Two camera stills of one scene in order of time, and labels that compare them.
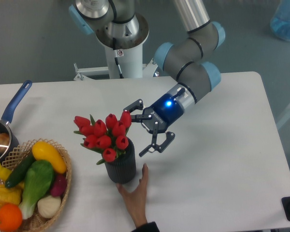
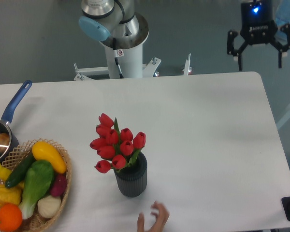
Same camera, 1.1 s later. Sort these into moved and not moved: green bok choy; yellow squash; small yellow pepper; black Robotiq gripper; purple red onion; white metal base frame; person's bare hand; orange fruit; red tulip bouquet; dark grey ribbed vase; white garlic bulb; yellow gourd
Moved: red tulip bouquet; black Robotiq gripper; person's bare hand; dark grey ribbed vase
Not moved: yellow squash; small yellow pepper; white metal base frame; green bok choy; yellow gourd; purple red onion; white garlic bulb; orange fruit
